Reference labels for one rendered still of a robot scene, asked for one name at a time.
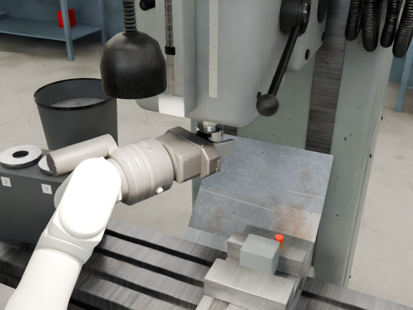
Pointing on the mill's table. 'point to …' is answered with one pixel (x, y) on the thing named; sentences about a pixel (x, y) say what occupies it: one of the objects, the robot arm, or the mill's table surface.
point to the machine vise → (296, 256)
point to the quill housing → (228, 57)
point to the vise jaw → (248, 286)
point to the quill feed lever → (263, 105)
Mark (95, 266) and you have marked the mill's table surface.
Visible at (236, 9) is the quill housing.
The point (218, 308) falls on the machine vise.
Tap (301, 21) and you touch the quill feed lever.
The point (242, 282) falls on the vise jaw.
